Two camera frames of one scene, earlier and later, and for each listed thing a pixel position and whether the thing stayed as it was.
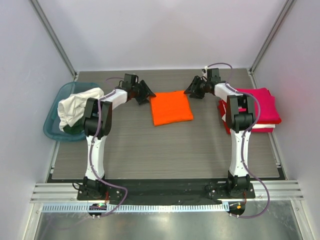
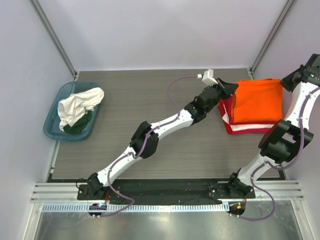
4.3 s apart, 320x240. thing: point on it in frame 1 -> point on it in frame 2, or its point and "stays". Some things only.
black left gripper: [145, 91] -> [227, 87]
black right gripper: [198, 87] -> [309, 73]
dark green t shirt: [77, 128] stays
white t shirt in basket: [71, 110] stays
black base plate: [166, 191] stays
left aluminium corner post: [55, 39] stays
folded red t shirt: [222, 105] stays
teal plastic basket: [52, 127] stays
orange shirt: [170, 107] -> [257, 100]
